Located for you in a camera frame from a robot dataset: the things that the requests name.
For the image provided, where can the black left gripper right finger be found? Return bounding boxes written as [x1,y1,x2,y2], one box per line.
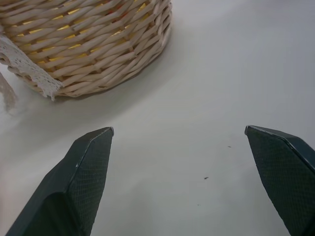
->
[244,125,315,236]

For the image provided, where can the woven wicker basket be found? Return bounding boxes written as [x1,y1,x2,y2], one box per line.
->
[0,0,173,98]

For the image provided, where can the white lace ribbon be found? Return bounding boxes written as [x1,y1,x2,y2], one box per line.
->
[0,31,64,116]

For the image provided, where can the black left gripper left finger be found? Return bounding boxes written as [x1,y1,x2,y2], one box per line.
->
[5,126,115,236]

